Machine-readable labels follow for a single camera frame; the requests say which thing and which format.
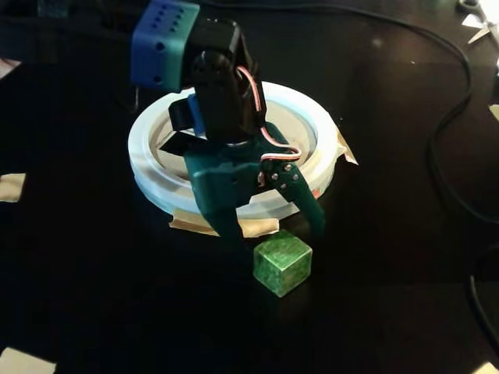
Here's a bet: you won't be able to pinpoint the red white servo wire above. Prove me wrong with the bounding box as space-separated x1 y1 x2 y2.
236 65 303 163

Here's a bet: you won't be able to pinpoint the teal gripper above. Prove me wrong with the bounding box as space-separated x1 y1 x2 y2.
182 123 327 245

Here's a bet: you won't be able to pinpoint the long masking tape strip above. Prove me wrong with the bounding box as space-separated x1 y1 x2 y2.
168 208 282 239

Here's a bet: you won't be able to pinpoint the short black cable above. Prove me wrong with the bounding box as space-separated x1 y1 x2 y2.
467 243 499 351

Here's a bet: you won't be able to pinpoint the black table mat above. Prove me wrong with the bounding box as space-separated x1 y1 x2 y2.
0 0 499 374

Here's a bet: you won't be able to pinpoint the green wooden cube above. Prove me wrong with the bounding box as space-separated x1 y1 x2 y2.
252 228 313 299

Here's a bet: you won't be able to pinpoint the small masking tape strip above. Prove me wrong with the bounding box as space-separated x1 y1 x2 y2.
334 126 360 168

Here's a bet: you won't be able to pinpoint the silver scissors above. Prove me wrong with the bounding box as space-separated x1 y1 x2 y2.
455 0 499 44

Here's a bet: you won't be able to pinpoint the white round shape sorter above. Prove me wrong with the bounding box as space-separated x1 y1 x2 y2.
126 79 339 218

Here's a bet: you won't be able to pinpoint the long black cable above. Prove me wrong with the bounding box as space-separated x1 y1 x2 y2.
202 0 499 225

